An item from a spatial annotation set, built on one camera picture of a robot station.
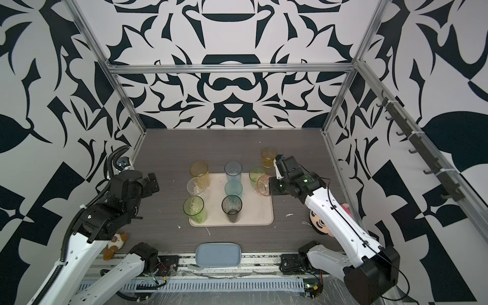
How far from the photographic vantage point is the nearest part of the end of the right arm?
52 centimetres

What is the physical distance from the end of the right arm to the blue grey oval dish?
30 centimetres

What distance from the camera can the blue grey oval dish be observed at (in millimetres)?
739
